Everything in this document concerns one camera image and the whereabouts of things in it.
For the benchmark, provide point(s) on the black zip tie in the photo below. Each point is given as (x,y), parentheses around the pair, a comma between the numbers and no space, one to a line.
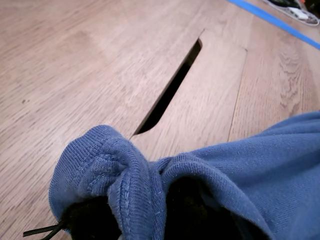
(40,231)

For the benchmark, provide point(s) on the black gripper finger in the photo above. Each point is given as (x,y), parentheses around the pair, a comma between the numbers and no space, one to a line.
(90,220)
(190,215)

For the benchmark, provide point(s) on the blue printed T-shirt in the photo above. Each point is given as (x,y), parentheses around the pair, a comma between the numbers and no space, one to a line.
(250,175)

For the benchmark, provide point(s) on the long blue tape strip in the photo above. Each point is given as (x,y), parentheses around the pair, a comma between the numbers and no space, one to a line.
(275,21)

